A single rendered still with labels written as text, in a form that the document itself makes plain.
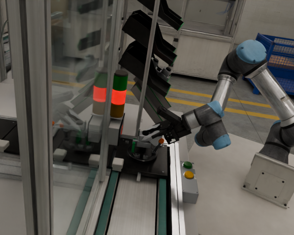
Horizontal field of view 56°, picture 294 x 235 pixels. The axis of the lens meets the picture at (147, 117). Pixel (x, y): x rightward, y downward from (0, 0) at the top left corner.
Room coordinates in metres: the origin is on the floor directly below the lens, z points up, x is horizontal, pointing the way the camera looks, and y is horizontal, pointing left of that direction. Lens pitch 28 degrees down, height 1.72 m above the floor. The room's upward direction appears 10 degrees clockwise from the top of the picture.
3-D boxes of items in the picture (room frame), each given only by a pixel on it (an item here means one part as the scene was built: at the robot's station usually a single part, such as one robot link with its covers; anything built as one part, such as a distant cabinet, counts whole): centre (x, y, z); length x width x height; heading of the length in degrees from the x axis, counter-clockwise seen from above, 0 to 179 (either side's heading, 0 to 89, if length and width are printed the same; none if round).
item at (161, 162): (1.04, -0.01, 0.96); 0.24 x 0.24 x 0.02; 1
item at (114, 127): (0.85, 0.11, 1.29); 0.12 x 0.05 x 0.25; 1
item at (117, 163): (0.94, 0.09, 0.97); 0.05 x 0.05 x 0.04; 1
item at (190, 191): (0.96, -0.22, 0.93); 0.21 x 0.07 x 0.06; 1
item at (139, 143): (1.04, 0.00, 1.06); 0.08 x 0.04 x 0.07; 91
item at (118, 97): (0.85, 0.11, 1.33); 0.05 x 0.05 x 0.05
